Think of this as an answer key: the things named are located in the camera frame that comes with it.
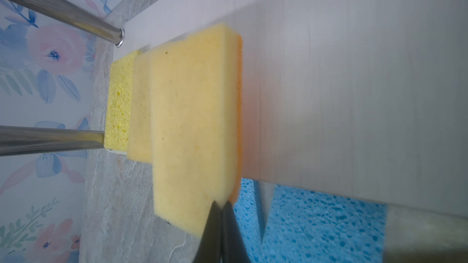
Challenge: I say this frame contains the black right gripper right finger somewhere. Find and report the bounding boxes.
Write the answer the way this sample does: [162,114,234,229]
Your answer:
[221,201,251,263]

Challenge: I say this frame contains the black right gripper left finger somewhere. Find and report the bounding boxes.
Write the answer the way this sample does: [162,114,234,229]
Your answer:
[193,202,223,263]

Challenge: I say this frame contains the pale yellow sponge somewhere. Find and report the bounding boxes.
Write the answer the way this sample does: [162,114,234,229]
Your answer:
[127,52,152,164]

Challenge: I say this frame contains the yellow orange-backed sponge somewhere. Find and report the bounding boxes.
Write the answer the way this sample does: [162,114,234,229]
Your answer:
[149,23,243,237]

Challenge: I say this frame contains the bright yellow cellulose sponge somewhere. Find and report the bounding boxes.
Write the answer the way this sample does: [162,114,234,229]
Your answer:
[104,50,141,152]

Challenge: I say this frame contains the white two-tier metal shelf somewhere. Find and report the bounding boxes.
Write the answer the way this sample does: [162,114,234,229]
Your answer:
[1,0,468,263]

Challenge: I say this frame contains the left blue sponge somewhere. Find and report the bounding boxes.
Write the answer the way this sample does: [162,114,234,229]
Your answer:
[234,178,266,263]

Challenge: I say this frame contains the blue sponge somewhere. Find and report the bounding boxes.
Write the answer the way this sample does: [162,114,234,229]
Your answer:
[258,186,387,263]
[234,178,266,263]

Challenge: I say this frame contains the right blue sponge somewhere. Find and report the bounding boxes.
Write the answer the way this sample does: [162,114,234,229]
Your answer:
[258,186,387,263]

